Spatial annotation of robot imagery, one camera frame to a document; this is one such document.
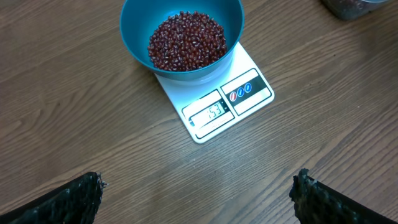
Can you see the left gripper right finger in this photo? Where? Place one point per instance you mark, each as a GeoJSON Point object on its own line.
{"type": "Point", "coordinates": [316, 203]}

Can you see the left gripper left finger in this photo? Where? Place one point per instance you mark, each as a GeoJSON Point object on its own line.
{"type": "Point", "coordinates": [77, 201]}

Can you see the white kitchen scale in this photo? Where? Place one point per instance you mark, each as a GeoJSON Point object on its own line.
{"type": "Point", "coordinates": [209, 105]}

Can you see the blue bowl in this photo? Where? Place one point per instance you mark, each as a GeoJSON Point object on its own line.
{"type": "Point", "coordinates": [139, 19]}

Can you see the red beans in bowl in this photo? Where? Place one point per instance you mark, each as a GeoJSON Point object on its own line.
{"type": "Point", "coordinates": [187, 41]}

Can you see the clear plastic container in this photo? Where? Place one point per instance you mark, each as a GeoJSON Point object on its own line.
{"type": "Point", "coordinates": [347, 10]}

